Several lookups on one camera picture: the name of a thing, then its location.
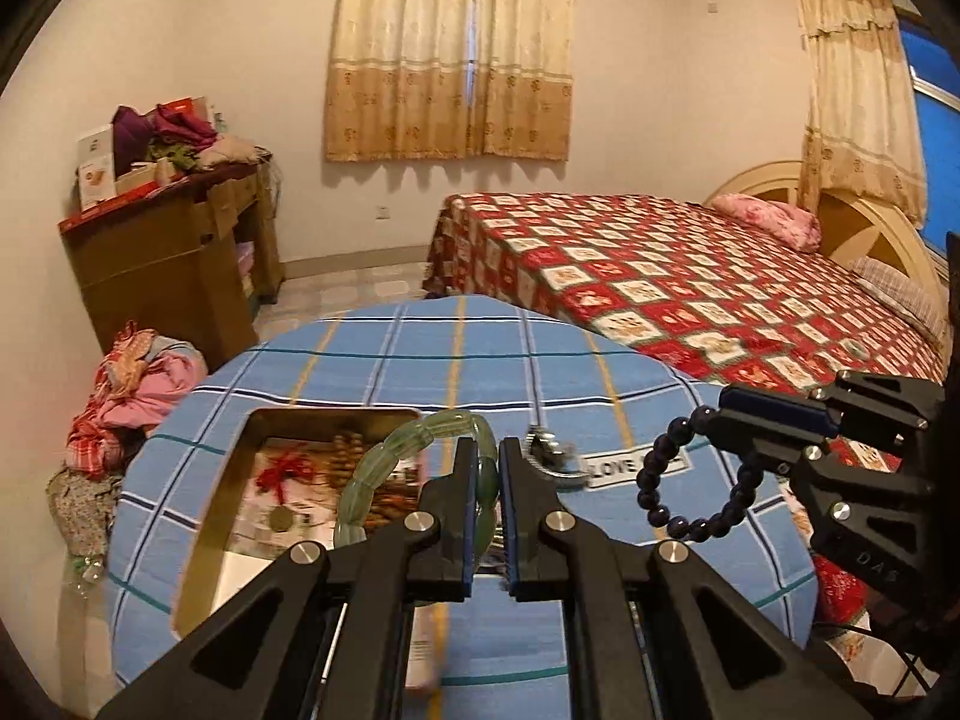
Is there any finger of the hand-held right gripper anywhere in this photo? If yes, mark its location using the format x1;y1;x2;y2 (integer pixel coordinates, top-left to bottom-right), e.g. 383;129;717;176
718;370;947;452
705;414;914;497

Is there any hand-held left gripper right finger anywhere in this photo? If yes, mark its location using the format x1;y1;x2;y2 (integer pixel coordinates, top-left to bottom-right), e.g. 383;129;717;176
499;437;871;720

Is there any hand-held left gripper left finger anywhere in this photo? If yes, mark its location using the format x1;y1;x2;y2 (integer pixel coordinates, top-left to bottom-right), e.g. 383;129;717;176
97;437;481;720

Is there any dark blue bead bracelet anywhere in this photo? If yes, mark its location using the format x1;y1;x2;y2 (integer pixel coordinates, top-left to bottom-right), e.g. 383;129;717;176
635;405;767;541

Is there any green jade bracelet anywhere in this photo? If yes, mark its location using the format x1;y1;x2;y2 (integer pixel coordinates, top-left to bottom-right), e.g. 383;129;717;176
334;411;500;565

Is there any gold tin jewelry box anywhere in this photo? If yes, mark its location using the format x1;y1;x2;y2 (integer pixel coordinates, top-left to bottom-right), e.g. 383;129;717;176
171;406;447;691

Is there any blue plaid tablecloth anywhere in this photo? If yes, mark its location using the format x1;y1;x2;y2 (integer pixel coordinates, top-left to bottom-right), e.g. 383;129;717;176
105;295;824;720

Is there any red patterned bedspread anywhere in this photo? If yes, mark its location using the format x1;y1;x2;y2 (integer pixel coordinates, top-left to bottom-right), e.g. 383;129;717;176
422;191;952;620

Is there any grey striped pillow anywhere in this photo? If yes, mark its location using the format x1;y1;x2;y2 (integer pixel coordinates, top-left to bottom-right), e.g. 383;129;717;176
850;255;950;350

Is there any pink floral pillow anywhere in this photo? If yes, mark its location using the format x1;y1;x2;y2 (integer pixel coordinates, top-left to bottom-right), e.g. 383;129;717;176
711;193;823;253

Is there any red knotted tassel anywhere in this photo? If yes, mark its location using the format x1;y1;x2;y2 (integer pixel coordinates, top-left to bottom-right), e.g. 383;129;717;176
255;452;317;501

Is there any cream wooden headboard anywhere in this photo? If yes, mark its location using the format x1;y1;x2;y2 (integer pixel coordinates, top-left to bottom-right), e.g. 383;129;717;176
703;160;947;275

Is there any narrow beige patterned curtain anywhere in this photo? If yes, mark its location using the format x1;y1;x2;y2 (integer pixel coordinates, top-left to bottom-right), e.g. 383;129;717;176
782;0;931;227

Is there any blue window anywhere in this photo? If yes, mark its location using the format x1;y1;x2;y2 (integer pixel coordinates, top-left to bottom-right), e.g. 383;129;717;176
895;9;960;260

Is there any pink clothes heap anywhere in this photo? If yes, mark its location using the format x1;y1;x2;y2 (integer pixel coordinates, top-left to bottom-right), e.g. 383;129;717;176
45;321;211;567

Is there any brown wooden desk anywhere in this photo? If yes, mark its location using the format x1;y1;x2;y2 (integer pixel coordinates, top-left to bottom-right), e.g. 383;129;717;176
58;160;287;374

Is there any pile of mixed clothes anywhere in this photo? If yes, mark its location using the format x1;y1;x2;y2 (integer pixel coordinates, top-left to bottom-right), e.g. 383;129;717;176
145;97;265;175

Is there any wide beige patterned curtain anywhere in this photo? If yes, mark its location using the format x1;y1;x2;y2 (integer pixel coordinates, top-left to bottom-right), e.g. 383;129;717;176
323;0;578;163

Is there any purple cloth bundle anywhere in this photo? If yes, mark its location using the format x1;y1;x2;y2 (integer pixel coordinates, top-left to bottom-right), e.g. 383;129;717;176
112;105;160;164

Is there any white cardboard box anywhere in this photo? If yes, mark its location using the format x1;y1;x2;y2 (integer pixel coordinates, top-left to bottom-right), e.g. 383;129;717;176
76;123;119;212

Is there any light wooden bead bracelet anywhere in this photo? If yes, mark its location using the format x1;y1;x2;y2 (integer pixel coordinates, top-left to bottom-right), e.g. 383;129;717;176
328;431;370;486

